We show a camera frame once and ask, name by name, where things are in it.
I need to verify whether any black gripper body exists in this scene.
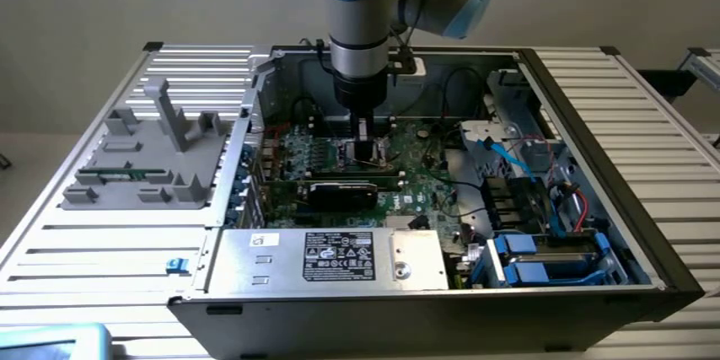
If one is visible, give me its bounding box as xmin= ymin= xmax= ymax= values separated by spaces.
xmin=331 ymin=74 xmax=389 ymax=117

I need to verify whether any CPU socket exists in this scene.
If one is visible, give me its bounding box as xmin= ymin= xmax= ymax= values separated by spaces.
xmin=335 ymin=138 xmax=396 ymax=172

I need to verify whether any installed RAM stick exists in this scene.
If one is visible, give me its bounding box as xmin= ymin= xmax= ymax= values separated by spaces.
xmin=311 ymin=168 xmax=407 ymax=180

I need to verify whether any black graphics card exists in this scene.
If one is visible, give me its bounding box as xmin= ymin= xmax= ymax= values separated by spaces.
xmin=263 ymin=180 xmax=379 ymax=212

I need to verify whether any green motherboard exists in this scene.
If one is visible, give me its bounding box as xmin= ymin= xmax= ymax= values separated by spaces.
xmin=247 ymin=118 xmax=492 ymax=254

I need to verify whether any silver chipset heatsink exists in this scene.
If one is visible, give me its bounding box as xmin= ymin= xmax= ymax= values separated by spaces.
xmin=384 ymin=214 xmax=433 ymax=231

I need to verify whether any silver drive cage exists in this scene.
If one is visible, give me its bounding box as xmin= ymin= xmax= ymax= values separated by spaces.
xmin=459 ymin=67 xmax=567 ymax=169

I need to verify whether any black power supply label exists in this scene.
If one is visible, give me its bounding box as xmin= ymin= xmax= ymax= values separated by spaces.
xmin=301 ymin=230 xmax=377 ymax=282

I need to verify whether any silver power supply unit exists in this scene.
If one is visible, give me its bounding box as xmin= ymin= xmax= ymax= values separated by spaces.
xmin=203 ymin=227 xmax=452 ymax=294

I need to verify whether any grey parts rack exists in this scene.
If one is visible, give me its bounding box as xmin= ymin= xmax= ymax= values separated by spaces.
xmin=57 ymin=78 xmax=233 ymax=212

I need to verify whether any green RAM stick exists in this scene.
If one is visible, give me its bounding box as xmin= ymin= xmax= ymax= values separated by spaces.
xmin=76 ymin=169 xmax=169 ymax=180

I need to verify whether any hard disk blue bay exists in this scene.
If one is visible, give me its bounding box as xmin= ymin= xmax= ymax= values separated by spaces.
xmin=484 ymin=231 xmax=635 ymax=290

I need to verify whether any open black PC case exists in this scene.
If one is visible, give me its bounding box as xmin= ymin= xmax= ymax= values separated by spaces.
xmin=167 ymin=44 xmax=708 ymax=360

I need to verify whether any metal slat side table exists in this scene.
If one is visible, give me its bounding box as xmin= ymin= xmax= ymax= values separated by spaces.
xmin=680 ymin=46 xmax=720 ymax=94

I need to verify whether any teal box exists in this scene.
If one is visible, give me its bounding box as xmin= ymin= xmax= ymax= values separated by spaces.
xmin=0 ymin=320 xmax=115 ymax=360

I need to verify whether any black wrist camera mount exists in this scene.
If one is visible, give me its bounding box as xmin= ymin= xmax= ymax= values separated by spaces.
xmin=387 ymin=52 xmax=428 ymax=78

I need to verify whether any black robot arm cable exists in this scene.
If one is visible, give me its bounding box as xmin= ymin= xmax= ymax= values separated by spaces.
xmin=391 ymin=0 xmax=421 ymax=57

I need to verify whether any blue SATA wire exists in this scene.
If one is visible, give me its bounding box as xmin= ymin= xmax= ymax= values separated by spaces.
xmin=475 ymin=135 xmax=536 ymax=186

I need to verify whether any red wire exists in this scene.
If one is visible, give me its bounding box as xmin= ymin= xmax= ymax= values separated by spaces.
xmin=571 ymin=189 xmax=591 ymax=231

